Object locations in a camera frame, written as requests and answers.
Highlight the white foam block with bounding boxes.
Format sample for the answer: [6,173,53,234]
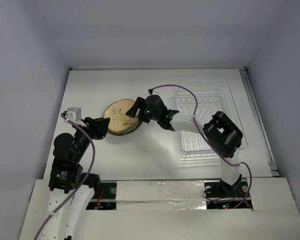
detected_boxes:
[115,180,207,211]

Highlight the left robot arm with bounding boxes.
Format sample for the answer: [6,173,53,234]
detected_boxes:
[34,110,111,240]

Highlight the purple camera cable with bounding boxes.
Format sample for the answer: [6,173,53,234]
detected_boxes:
[147,84,253,210]
[32,112,96,240]

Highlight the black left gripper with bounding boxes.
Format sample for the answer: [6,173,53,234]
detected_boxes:
[73,115,110,161]

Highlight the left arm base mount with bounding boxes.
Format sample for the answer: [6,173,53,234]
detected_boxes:
[86,181,117,211]

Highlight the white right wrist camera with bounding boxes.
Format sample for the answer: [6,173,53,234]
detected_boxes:
[148,88,158,95]

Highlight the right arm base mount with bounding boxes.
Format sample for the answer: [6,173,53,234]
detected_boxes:
[202,178,253,210]

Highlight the white blue patterned plate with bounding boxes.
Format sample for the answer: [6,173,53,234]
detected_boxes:
[108,117,142,136]

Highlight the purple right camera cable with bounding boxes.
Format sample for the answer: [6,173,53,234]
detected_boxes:
[147,84,253,210]

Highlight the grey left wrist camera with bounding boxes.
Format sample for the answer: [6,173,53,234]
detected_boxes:
[61,107,82,124]

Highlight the green plate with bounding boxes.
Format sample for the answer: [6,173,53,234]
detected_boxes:
[102,105,110,118]

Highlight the beige floral plate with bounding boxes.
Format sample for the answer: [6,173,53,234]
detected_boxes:
[102,99,142,136]

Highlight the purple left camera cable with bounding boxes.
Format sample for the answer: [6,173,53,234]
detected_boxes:
[32,112,96,240]

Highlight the white wire dish rack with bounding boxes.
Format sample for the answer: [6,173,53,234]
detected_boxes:
[173,80,248,160]

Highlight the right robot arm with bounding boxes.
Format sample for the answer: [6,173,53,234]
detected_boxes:
[126,95,243,196]

